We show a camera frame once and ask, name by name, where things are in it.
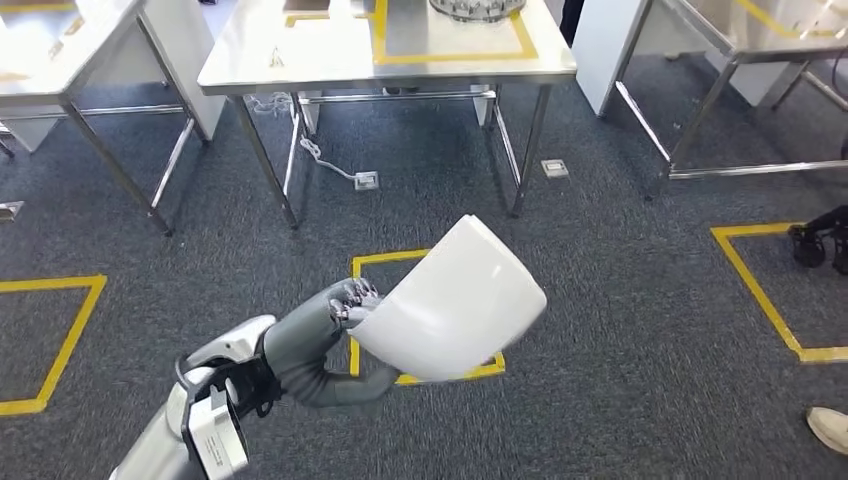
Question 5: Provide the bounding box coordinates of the steel workbench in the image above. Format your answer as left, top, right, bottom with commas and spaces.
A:
197, 0, 579, 231

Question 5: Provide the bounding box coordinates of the grey wheel hubcap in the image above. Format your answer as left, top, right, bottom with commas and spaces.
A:
429, 0, 528, 24

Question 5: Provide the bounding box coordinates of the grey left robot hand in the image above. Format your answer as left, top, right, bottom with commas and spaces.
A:
262, 278, 402, 409

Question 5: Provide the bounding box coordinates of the yellow tape outline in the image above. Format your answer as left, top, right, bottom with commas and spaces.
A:
284, 0, 539, 66

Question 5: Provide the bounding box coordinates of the white desk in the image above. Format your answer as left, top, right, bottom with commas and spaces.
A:
571, 0, 793, 118
0, 0, 227, 155

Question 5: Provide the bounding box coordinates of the steel table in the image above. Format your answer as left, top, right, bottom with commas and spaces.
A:
0, 0, 200, 238
612, 0, 848, 200

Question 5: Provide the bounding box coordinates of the yellow floor tape square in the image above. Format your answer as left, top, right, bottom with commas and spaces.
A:
0, 274, 109, 417
349, 248, 506, 387

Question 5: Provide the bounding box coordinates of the white curved plastic part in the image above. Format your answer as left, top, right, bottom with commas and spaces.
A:
349, 213, 549, 384

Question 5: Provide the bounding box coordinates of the white cable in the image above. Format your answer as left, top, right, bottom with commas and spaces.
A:
245, 92, 362, 183

